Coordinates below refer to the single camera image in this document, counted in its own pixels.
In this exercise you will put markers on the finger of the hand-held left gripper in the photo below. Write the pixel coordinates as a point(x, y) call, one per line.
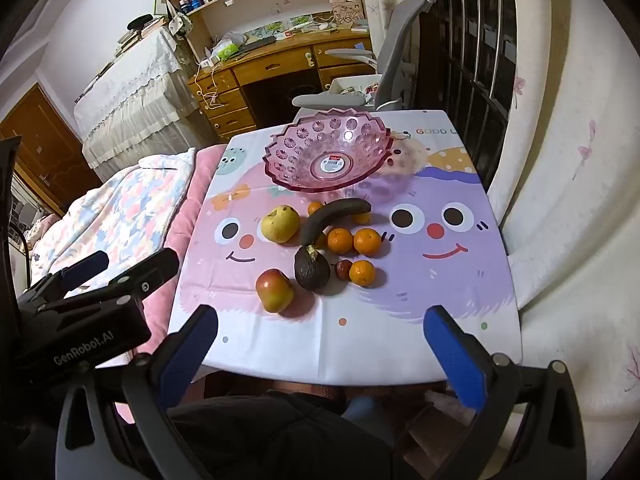
point(82, 270)
point(150, 272)

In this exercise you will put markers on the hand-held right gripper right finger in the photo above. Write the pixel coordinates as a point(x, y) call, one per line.
point(455, 360)

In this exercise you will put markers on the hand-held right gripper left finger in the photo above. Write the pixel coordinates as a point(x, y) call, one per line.
point(194, 342)

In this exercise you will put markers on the red apple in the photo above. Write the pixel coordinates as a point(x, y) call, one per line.
point(274, 291)

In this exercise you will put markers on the orange mandarin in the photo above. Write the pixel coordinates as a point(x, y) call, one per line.
point(362, 273)
point(340, 241)
point(368, 242)
point(362, 219)

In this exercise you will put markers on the dark avocado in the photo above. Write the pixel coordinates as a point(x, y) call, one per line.
point(312, 272)

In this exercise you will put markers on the yellow pear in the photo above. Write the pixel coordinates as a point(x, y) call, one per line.
point(280, 225)

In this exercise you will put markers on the wrinkled dark red fruit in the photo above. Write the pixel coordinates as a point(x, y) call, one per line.
point(343, 269)

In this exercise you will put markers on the pink plastic fruit bowl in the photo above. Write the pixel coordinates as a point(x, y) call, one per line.
point(300, 160)

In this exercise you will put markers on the pink quilt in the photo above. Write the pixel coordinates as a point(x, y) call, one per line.
point(187, 225)

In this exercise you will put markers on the cartoon printed tablecloth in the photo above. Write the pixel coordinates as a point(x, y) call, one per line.
point(400, 310)

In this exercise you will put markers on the person's dark clothing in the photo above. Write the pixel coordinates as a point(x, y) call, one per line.
point(280, 435)

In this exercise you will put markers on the wooden door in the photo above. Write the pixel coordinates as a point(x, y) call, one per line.
point(45, 145)

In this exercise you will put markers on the white lace furniture cover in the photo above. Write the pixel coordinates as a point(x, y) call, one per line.
point(130, 100)

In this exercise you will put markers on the small oval citrus fruit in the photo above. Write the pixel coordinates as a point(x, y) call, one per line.
point(315, 208)

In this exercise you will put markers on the white floral curtain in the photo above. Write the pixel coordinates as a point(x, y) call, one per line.
point(575, 160)

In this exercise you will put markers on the green tissue packet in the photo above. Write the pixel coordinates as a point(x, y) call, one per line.
point(227, 51)

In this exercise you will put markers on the stack of books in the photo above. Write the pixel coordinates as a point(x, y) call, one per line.
point(137, 35)

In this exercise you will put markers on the wooden bookshelf hutch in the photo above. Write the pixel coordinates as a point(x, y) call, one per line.
point(235, 5)

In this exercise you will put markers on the metal window grille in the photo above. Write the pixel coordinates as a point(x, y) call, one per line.
point(465, 60)

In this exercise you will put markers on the grey office chair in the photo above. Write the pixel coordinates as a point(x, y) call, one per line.
point(395, 55)

